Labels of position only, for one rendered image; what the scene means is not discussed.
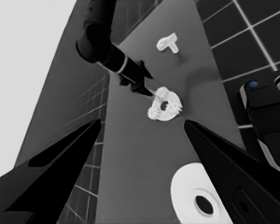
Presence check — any dark robot body block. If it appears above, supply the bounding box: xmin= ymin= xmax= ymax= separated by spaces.
xmin=238 ymin=66 xmax=280 ymax=175

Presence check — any small white toothed gear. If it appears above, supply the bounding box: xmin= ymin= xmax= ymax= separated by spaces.
xmin=169 ymin=98 xmax=184 ymax=116
xmin=154 ymin=86 xmax=173 ymax=101
xmin=147 ymin=105 xmax=161 ymax=121

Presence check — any large thick white disc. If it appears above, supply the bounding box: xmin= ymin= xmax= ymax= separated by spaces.
xmin=170 ymin=161 xmax=234 ymax=224

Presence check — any small white T-shaped piece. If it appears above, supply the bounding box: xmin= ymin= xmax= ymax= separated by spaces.
xmin=156 ymin=32 xmax=180 ymax=55

